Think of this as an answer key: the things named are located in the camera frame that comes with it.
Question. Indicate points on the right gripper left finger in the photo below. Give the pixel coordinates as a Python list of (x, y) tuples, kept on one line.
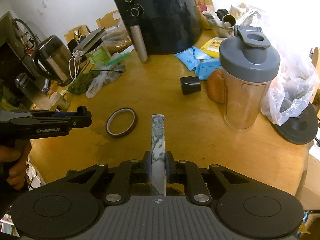
[(120, 179)]

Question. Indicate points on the steel electric kettle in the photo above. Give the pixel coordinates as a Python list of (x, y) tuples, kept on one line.
[(50, 60)]

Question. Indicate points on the blue tissue pack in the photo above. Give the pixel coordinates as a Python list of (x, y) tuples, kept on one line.
[(206, 67)]

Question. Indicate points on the white plastic shopping bag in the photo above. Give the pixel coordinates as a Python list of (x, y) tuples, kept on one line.
[(291, 90)]

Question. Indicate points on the grey notebook on canister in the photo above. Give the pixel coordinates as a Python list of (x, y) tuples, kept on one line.
[(90, 40)]

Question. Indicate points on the blue plastic wrapper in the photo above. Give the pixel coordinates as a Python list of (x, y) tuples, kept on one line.
[(191, 57)]

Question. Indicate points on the brown snack bag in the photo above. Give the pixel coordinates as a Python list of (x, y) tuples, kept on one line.
[(117, 38)]

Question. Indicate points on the cardboard box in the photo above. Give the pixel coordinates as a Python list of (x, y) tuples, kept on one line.
[(309, 195)]

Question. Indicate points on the small white capped bottle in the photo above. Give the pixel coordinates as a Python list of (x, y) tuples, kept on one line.
[(59, 101)]

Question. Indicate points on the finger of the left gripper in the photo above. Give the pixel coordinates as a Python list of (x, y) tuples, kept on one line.
[(81, 118)]

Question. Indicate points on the clear crumpled plastic bag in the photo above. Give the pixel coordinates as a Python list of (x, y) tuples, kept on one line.
[(107, 74)]

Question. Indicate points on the bag of green snacks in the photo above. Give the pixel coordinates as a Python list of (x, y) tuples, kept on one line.
[(81, 84)]

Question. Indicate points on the cardboard tube roll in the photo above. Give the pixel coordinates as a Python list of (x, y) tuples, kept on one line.
[(139, 42)]

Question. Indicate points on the yellow wet wipes pack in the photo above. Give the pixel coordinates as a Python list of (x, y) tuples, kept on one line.
[(212, 47)]

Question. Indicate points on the small black square tube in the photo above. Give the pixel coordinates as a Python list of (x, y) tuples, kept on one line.
[(190, 84)]

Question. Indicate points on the green label canister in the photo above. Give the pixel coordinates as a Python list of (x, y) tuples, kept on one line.
[(99, 56)]

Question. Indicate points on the marble pattern bar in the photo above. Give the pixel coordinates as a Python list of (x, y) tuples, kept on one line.
[(158, 169)]

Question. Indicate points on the person left hand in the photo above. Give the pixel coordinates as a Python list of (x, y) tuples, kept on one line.
[(17, 157)]

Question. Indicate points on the black air fryer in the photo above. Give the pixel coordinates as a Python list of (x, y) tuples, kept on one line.
[(167, 26)]

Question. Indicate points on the clear shaker bottle grey lid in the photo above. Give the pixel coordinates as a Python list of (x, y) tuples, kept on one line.
[(249, 63)]

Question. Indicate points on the black round weight plate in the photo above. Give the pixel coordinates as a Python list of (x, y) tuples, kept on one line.
[(299, 130)]

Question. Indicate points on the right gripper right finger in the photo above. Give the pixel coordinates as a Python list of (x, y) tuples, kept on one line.
[(188, 174)]

